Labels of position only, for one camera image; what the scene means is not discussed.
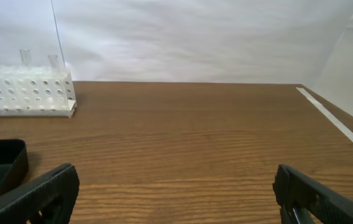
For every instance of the white test tube rack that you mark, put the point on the white test tube rack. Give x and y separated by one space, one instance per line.
24 93

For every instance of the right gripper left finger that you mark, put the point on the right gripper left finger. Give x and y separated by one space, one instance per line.
39 186

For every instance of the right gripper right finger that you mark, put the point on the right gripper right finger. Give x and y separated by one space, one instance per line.
304 189

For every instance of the clear test tube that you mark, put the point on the clear test tube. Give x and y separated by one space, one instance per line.
53 62
25 57

